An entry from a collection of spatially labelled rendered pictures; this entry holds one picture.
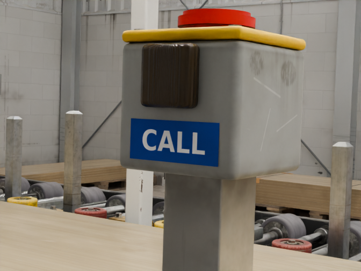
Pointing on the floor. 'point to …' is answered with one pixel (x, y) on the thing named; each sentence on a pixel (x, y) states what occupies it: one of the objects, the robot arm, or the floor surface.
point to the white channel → (135, 207)
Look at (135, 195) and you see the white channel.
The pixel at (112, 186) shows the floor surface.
